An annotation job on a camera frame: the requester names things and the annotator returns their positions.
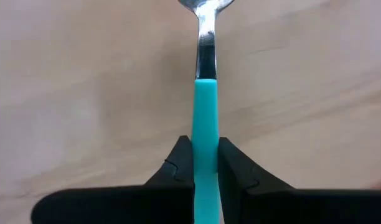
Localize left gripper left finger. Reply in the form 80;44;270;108
145;135;196;189

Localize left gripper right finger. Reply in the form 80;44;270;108
217;136;296;191

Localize spoon with teal handle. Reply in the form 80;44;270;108
177;0;235;224

